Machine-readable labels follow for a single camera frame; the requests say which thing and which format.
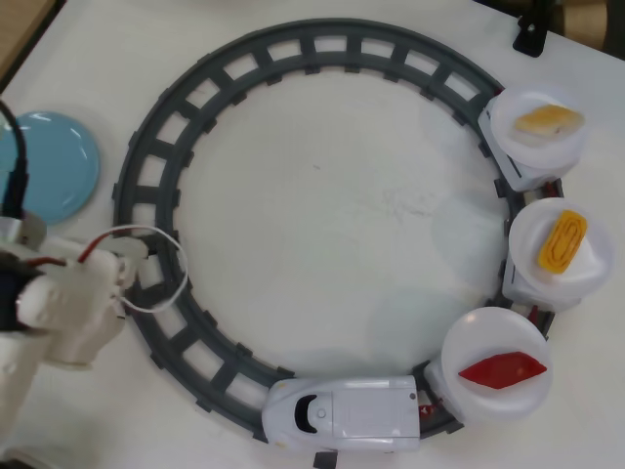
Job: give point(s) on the blue dish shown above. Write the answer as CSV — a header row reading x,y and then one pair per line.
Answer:
x,y
54,166

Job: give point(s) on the white plate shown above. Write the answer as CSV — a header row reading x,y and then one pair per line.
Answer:
x,y
488,342
525,239
508,112

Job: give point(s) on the orange shrimp sushi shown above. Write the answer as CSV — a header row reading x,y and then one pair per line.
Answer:
x,y
542,119

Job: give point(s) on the white train wagon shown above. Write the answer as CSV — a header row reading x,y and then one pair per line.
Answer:
x,y
517,288
525,178
437,378

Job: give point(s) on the grey circular toy train track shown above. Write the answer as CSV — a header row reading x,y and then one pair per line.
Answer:
x,y
146,193

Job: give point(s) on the red tuna sushi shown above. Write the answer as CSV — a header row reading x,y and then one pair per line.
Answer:
x,y
503,371

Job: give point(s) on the yellow egg sushi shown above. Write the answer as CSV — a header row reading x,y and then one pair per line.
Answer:
x,y
561,239

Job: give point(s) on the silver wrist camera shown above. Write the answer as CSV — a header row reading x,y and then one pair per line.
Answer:
x,y
27,229

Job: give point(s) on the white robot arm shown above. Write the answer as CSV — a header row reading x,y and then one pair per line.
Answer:
x,y
14,391

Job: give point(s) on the black clamp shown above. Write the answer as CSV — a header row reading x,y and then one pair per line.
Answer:
x,y
529,39

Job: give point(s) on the white Shinkansen toy locomotive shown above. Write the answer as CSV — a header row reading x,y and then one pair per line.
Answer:
x,y
366,415

